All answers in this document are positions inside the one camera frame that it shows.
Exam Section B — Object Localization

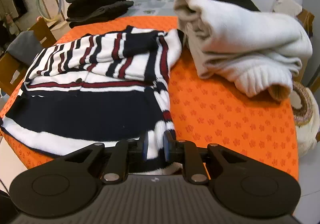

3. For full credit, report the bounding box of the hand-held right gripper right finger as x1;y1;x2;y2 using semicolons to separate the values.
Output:
163;131;258;185

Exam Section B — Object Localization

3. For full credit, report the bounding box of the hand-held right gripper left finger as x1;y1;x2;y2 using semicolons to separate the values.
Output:
47;131;150;184

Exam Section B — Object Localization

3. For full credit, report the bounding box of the white navy red striped cardigan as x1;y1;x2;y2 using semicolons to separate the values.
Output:
0;25;184;176

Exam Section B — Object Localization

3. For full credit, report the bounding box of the orange patterned tablecloth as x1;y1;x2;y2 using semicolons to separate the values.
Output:
0;15;300;182

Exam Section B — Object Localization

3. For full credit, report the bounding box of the cream knit sweater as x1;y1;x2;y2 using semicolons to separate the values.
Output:
172;0;313;101

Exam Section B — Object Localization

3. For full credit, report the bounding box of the white fluffy cloth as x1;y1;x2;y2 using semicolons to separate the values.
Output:
296;114;320;157

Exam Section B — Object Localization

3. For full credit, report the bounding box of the wooden chair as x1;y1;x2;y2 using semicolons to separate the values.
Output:
0;18;58;96

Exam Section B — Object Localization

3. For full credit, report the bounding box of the grey cloth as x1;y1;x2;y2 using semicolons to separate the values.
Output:
6;30;43;65

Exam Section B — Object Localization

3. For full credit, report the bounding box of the hula hoop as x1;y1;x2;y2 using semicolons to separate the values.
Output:
36;0;63;21

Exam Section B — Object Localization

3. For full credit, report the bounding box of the cardboard box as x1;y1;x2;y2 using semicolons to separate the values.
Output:
271;0;315;38

